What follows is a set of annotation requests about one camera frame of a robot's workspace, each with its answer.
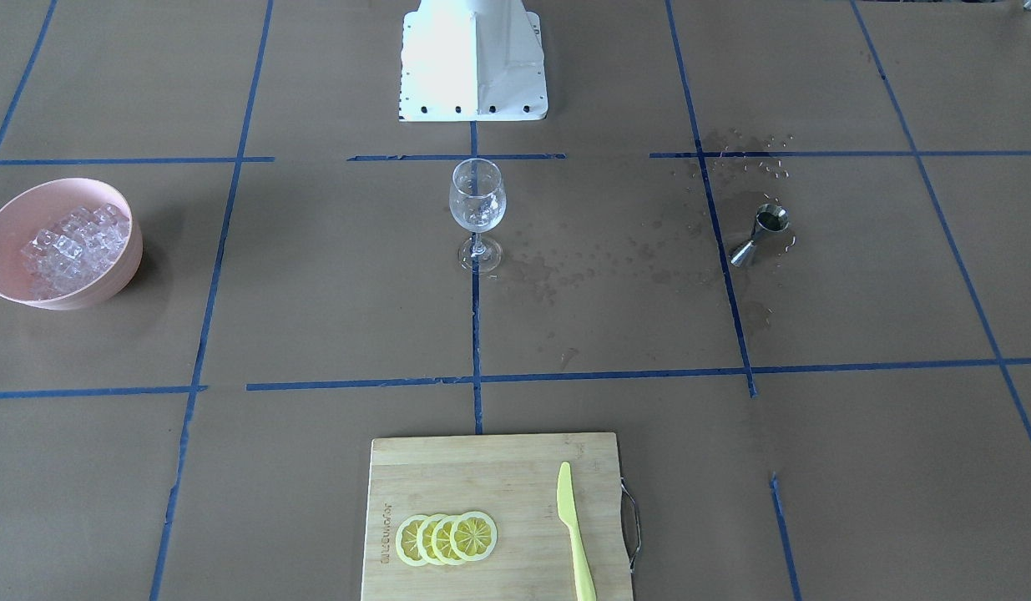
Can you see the steel jigger measuring cup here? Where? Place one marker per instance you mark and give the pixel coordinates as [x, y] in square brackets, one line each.
[770, 219]

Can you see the clear wine glass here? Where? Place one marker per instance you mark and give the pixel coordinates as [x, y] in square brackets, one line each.
[477, 201]

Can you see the pile of clear ice cubes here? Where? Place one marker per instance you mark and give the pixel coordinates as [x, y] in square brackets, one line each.
[70, 253]

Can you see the bamboo cutting board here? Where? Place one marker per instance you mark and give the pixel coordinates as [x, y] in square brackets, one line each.
[512, 478]

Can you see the yellow plastic knife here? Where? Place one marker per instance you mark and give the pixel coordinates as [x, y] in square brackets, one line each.
[584, 587]

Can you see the pink bowl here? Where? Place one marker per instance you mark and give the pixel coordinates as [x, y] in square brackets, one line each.
[33, 210]

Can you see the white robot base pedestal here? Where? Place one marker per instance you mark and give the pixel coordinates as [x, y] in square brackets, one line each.
[472, 61]

